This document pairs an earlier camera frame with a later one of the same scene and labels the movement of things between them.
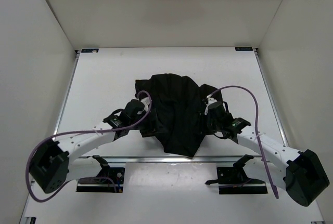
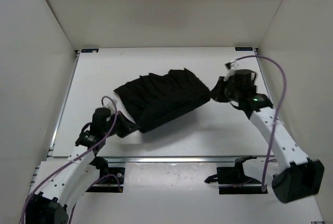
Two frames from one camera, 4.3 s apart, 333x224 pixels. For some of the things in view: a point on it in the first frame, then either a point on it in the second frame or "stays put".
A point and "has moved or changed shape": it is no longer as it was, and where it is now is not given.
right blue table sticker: [244, 49] stays put
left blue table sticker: [89, 50] stays put
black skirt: [178, 117] has moved or changed shape
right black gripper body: [214, 125] → [233, 93]
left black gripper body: [136, 119] → [109, 125]
